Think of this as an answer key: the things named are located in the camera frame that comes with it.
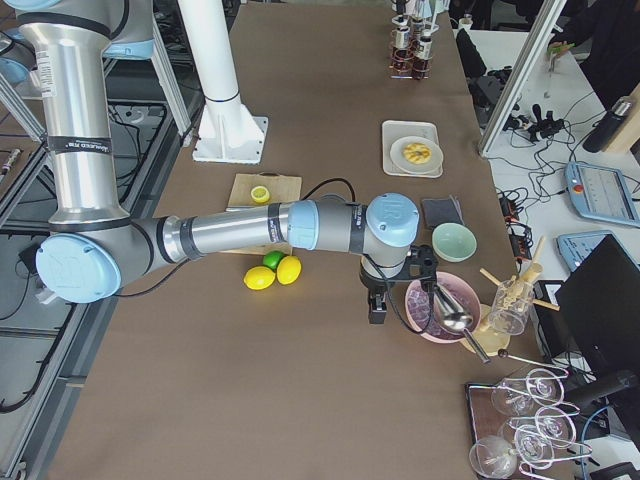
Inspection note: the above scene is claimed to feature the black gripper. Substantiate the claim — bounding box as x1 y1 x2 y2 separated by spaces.
359 245 435 325

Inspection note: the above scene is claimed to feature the tea bottle white cap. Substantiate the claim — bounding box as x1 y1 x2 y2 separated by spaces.
390 15 411 77

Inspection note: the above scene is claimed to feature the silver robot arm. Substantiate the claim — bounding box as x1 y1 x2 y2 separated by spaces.
14 1 437 323

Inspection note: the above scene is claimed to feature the cream serving tray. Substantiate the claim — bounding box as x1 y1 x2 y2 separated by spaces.
381 120 444 179

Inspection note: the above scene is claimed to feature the wine glass rack tray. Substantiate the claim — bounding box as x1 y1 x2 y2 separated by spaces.
465 365 592 479

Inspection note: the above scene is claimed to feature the tea bottle front left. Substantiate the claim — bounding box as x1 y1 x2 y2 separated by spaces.
411 30 432 80

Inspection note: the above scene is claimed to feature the green ceramic bowl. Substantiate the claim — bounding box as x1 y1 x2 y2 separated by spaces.
432 223 477 263

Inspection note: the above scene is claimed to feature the pink bowl of ice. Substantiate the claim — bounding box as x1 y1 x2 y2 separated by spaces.
405 271 481 344

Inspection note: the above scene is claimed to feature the grey folded cloth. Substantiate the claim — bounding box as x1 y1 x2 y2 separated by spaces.
421 196 464 229

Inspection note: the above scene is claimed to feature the metal ice scoop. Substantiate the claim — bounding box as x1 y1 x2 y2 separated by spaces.
434 284 490 364

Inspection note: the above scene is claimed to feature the clear glass mug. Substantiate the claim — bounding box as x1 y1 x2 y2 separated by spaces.
488 279 533 335

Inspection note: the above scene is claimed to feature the round wooden stand base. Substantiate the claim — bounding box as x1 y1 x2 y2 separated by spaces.
473 319 511 357

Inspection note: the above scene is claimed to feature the white round plate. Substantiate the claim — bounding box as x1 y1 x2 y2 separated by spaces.
390 136 444 175

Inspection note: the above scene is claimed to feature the yellow lemon upper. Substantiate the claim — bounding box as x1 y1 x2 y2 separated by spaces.
276 255 302 285

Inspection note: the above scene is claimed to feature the yellow lemon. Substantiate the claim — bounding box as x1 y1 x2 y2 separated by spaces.
276 255 302 285
243 265 276 291

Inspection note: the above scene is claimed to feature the green lime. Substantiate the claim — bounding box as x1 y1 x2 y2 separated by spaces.
262 250 286 271

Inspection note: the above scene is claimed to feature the yellow lemon lower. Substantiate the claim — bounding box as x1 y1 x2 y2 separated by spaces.
243 265 276 291

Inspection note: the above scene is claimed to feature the half lemon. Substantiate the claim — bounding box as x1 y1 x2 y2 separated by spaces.
250 185 271 205

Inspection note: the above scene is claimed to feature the black monitor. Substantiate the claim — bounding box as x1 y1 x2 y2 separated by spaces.
556 235 639 376

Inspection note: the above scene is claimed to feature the bamboo cutting board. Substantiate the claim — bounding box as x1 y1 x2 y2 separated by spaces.
227 173 302 255

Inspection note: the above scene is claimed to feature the blue teach pendant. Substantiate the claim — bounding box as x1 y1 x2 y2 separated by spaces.
564 161 639 228

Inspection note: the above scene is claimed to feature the black water bottle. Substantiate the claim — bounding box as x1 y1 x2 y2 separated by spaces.
583 96 634 153

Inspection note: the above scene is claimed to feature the braided ring pastry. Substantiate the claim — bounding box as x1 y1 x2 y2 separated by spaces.
402 142 432 165

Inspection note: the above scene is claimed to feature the copper wire bottle rack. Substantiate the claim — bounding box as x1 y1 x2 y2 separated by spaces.
389 27 433 81

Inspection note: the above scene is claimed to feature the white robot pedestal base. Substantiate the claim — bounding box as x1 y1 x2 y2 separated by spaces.
179 0 268 165

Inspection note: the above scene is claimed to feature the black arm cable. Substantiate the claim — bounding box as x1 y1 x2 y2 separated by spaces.
114 178 436 337

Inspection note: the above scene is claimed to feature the aluminium frame post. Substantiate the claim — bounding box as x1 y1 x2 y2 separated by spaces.
478 0 566 158

